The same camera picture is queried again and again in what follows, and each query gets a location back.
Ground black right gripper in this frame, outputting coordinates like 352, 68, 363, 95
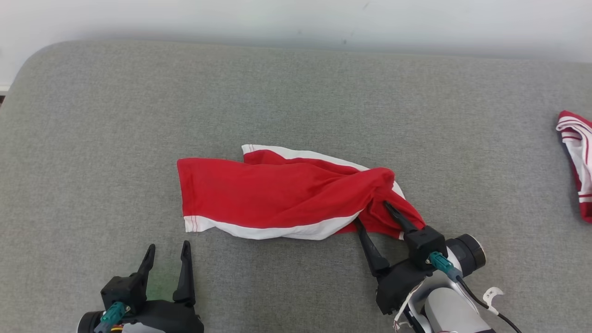
353, 201, 445, 316

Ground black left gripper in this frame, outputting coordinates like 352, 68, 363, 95
125, 240, 204, 333

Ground red shorts with white trim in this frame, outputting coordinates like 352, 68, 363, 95
177, 144, 426, 241

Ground red jersey with white sleeves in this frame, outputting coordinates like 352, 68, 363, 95
556, 110, 592, 223

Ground grey fabric sofa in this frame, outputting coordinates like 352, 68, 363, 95
0, 39, 592, 333

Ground right camera cable teal plug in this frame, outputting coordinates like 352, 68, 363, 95
429, 252, 524, 333

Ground camera cable teal plug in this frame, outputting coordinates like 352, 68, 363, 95
94, 302, 131, 333
429, 252, 524, 333

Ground left camera cable teal plug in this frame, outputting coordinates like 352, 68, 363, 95
94, 302, 131, 333

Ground white cable tie tag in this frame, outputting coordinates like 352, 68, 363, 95
483, 287, 505, 313

